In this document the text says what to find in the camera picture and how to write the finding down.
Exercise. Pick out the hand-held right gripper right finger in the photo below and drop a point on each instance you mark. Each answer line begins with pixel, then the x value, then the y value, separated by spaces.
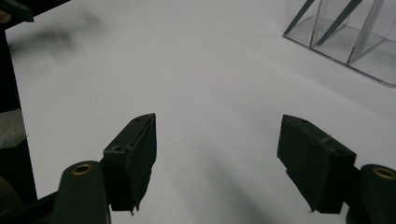
pixel 314 165

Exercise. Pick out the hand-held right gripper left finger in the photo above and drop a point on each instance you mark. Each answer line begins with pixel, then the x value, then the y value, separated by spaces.
pixel 134 165

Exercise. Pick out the clear acrylic organizer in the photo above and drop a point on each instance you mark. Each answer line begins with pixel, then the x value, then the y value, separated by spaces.
pixel 373 56

